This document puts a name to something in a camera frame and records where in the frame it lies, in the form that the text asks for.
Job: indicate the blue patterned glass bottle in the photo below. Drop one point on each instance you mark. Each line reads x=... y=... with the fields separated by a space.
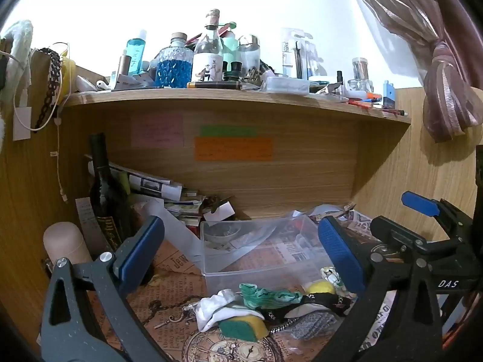
x=173 y=68

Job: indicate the light blue liquid bottle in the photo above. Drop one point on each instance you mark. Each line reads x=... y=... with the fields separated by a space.
x=136 y=54

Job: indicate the pink sticky note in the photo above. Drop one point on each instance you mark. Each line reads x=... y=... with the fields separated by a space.
x=156 y=130

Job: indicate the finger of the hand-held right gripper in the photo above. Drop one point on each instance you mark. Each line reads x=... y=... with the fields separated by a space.
x=396 y=233
x=419 y=203

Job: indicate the white sock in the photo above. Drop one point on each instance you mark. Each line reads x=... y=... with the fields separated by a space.
x=215 y=309

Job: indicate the black flat case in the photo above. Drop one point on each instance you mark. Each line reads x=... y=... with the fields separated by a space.
x=215 y=85

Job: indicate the beige cylinder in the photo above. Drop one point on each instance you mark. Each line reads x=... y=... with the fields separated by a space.
x=66 y=243

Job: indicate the clear labelled glass bottle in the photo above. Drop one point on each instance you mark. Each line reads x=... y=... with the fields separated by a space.
x=208 y=56

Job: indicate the dark wine bottle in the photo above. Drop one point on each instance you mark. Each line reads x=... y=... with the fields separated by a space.
x=107 y=203

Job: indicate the pile of papers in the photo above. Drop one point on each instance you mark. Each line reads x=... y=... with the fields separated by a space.
x=158 y=192

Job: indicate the blue plastic block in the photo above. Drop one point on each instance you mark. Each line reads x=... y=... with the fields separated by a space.
x=388 y=96

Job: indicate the orange sticky note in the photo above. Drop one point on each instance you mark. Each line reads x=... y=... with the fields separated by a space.
x=234 y=148

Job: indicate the green sticky note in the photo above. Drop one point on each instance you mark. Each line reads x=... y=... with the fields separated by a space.
x=228 y=131

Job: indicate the small glass jar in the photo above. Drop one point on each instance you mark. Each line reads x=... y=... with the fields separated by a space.
x=360 y=68

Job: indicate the wooden shelf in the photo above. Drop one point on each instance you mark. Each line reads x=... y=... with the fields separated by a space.
x=234 y=101

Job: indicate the clear plastic container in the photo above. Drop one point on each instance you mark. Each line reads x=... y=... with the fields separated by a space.
x=264 y=256

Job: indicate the grey bowl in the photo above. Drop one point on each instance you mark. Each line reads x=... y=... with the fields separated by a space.
x=222 y=233

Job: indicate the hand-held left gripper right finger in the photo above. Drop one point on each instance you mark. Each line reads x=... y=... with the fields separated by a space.
x=341 y=260

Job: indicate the clear flat plastic box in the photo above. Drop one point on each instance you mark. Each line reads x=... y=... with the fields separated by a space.
x=287 y=85

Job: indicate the yellow green sponge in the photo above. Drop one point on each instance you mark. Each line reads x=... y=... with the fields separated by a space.
x=241 y=328

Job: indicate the white towel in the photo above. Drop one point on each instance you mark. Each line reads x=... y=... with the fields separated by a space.
x=17 y=64

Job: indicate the clear tool blister pack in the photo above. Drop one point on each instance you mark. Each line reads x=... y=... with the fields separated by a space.
x=296 y=52

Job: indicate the brown striped curtain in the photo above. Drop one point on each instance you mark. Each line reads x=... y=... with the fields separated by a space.
x=434 y=45

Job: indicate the yellow container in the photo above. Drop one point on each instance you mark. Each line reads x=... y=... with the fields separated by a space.
x=68 y=77

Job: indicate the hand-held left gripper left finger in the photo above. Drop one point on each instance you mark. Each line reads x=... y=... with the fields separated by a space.
x=139 y=249

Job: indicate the grey knitted cloth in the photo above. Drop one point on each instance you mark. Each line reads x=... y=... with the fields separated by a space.
x=313 y=324

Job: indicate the yellow soft ball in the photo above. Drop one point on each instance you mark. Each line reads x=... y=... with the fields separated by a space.
x=320 y=287

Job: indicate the green knitted cloth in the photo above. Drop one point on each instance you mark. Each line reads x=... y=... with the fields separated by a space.
x=266 y=295

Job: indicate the small white box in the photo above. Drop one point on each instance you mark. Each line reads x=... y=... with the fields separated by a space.
x=219 y=211

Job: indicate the clear round top bottle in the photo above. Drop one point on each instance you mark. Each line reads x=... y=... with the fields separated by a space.
x=249 y=54

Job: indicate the black fabric band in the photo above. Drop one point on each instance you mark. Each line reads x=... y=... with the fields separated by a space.
x=324 y=301

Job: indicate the mint green bottle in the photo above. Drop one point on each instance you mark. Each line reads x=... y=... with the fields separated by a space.
x=230 y=47

